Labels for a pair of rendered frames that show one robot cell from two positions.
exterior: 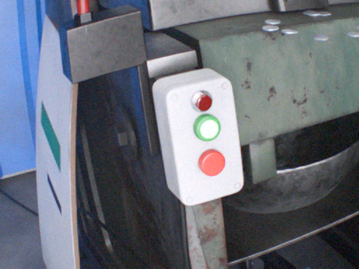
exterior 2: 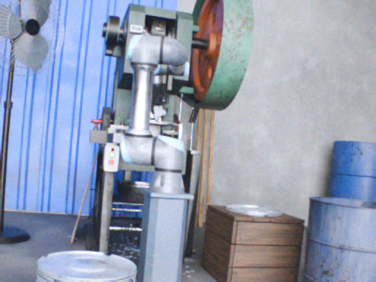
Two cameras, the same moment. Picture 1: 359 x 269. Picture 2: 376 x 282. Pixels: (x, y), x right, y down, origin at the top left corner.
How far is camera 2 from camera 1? 1.30 m
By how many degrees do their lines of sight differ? 18
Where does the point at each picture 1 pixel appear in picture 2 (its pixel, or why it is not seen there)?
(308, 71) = not seen: hidden behind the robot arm
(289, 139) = not seen: hidden behind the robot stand
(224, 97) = (117, 150)
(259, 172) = (126, 178)
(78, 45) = (92, 134)
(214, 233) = (110, 183)
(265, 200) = (131, 194)
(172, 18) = (117, 140)
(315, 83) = not seen: hidden behind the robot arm
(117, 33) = (101, 134)
